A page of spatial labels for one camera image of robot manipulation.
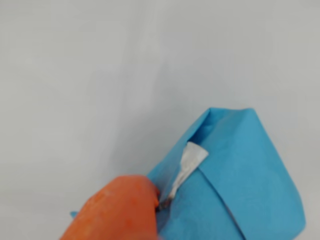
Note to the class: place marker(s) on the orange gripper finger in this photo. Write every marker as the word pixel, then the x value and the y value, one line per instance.
pixel 117 210

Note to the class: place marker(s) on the blue paper wad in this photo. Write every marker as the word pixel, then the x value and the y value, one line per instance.
pixel 237 175

